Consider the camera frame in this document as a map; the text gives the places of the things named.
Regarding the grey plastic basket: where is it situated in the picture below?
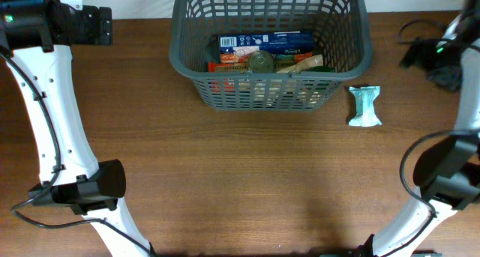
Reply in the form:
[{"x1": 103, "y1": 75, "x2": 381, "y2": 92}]
[{"x1": 169, "y1": 0, "x2": 372, "y2": 110}]

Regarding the green lid jar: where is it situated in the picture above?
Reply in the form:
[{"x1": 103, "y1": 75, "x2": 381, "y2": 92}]
[{"x1": 307, "y1": 66, "x2": 335, "y2": 73}]

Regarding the beige paper pouch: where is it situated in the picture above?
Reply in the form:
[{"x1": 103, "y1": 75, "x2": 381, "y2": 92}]
[{"x1": 275, "y1": 53, "x2": 324, "y2": 73}]

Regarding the San Remo spaghetti packet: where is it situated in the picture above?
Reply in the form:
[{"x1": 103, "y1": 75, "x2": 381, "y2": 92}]
[{"x1": 208, "y1": 62, "x2": 249, "y2": 93}]

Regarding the blue tissue box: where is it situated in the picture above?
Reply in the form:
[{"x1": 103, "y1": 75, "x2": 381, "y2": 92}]
[{"x1": 218, "y1": 31, "x2": 315, "y2": 63}]

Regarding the silver tin can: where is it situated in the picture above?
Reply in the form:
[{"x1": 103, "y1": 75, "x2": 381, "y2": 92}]
[{"x1": 247, "y1": 50, "x2": 275, "y2": 73}]

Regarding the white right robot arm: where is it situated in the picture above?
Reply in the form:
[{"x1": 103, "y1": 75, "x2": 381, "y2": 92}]
[{"x1": 349, "y1": 0, "x2": 479, "y2": 256}]

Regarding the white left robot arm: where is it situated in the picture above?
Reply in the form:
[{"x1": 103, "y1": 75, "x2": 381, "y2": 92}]
[{"x1": 1, "y1": 0, "x2": 155, "y2": 256}]

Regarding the light green snack packet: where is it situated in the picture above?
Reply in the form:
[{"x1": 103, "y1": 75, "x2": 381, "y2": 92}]
[{"x1": 348, "y1": 86, "x2": 382, "y2": 127}]

